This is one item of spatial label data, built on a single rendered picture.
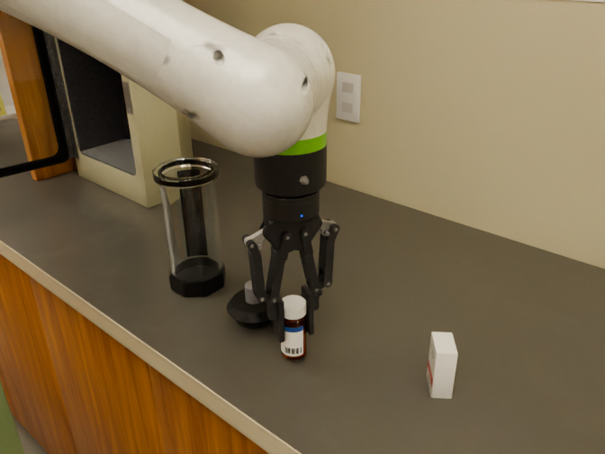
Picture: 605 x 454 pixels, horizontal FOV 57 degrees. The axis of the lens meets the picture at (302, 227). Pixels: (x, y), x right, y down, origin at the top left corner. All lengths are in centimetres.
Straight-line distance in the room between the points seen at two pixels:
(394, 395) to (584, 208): 58
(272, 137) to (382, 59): 83
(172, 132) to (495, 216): 75
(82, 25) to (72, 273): 68
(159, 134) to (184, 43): 83
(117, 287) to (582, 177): 89
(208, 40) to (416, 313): 61
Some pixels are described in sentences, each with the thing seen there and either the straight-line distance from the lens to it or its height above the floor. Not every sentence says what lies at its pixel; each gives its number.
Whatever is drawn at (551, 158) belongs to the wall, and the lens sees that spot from 120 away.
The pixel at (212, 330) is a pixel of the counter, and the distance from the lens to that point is 94.
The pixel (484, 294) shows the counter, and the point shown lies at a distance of 105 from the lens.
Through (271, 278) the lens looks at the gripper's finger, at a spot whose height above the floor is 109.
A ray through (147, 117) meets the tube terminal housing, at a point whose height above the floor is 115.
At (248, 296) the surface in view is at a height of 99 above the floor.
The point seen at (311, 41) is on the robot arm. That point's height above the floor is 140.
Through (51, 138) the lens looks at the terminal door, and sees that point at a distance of 157.
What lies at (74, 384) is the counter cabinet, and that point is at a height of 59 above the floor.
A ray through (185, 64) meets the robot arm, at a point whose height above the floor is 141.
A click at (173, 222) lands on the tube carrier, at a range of 96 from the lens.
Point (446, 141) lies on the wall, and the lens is 128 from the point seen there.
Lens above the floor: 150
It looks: 27 degrees down
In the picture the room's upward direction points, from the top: 1 degrees counter-clockwise
